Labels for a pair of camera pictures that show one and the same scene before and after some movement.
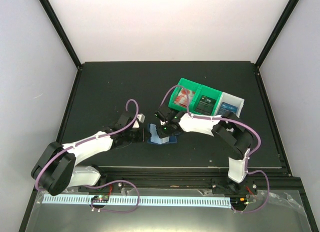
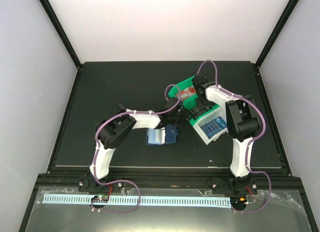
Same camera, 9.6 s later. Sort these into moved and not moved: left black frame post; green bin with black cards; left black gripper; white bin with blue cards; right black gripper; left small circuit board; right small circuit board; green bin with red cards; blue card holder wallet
Moved: right black gripper; left black gripper; green bin with black cards; white bin with blue cards
Not moved: blue card holder wallet; left small circuit board; right small circuit board; green bin with red cards; left black frame post
